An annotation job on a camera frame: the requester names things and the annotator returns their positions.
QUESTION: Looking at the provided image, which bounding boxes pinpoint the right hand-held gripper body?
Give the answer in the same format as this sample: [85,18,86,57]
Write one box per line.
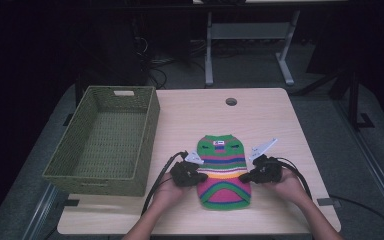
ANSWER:
[248,138,283,184]

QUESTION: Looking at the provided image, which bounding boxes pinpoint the white metal frame desk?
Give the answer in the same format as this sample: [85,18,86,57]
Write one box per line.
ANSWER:
[204,9,302,87]

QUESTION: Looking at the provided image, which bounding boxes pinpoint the person's left hand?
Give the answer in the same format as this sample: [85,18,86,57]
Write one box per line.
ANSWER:
[153,173,191,210]

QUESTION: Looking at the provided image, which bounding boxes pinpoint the black metal stand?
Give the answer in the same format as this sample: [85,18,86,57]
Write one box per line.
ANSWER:
[345,71,376,132]

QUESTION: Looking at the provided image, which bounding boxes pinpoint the grey table bracket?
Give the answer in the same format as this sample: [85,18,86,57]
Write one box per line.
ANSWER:
[316,197,342,208]

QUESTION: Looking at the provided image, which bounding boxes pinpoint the tangle of background cables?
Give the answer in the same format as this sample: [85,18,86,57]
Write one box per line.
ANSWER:
[133,35,208,90]

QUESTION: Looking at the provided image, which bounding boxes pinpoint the black floor cable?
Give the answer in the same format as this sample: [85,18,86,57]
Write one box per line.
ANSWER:
[329,194,384,236]

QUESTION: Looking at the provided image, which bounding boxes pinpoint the green woven basket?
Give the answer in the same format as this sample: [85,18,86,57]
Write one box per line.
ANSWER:
[42,85,161,198]

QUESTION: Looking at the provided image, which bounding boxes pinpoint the person's right hand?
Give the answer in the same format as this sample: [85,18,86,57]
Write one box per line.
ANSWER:
[266,168,306,205]

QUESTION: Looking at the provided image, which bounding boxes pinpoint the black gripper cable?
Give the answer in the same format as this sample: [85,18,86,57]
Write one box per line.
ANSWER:
[275,156,313,201]
[141,150,190,216]

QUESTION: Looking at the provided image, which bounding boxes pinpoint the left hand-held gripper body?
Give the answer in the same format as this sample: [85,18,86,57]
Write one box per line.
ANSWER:
[169,150,205,188]

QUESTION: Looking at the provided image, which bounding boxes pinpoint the metal floor rail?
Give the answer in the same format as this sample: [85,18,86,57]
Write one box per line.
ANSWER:
[332,98,384,231]
[21,182,62,240]

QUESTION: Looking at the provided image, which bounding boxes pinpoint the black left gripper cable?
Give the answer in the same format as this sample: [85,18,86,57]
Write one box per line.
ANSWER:
[141,150,190,216]

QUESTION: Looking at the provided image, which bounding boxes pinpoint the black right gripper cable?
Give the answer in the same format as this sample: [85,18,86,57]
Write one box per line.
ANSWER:
[275,156,313,201]

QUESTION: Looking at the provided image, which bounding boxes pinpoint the striped knit pet sweater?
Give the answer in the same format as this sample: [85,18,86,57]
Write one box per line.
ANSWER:
[196,134,253,211]

